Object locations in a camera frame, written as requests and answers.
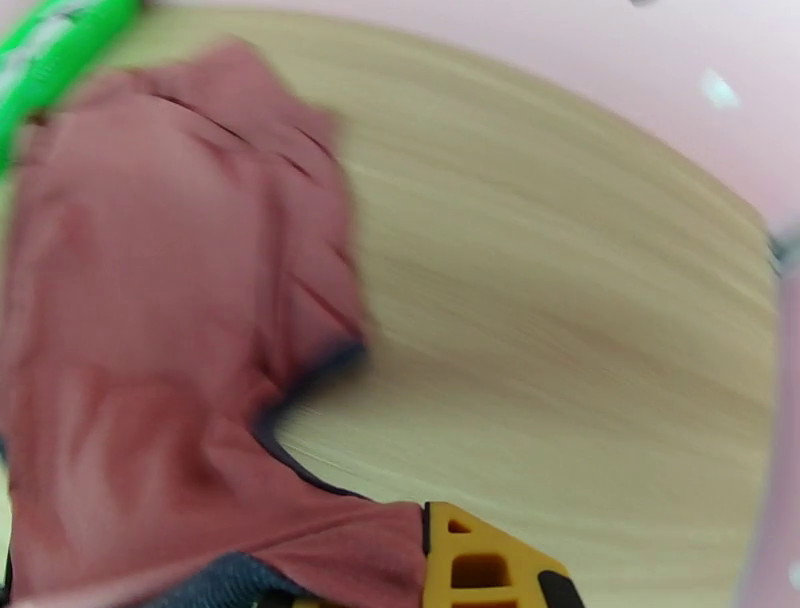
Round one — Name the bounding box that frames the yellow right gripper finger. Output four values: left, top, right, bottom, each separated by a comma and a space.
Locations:
421, 499, 587, 608

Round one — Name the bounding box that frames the red tank top navy trim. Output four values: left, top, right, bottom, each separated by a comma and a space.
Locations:
0, 38, 433, 608

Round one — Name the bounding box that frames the green plastic basket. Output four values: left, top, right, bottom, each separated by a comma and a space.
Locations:
0, 0, 144, 179

